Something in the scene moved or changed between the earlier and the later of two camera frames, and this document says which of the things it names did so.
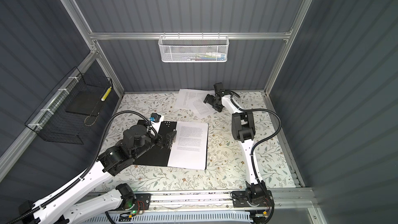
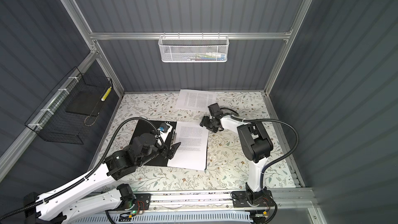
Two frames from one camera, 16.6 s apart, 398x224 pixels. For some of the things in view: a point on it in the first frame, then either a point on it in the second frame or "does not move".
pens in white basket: [205, 56] does not move
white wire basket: [194, 49] does not move
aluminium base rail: [283, 199] does not move
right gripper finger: [209, 99] to [207, 122]
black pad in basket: [86, 101] does not move
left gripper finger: [170, 139] to [173, 150]
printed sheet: [199, 108] to [191, 152]
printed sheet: [185, 94] does not move
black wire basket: [67, 114] does not move
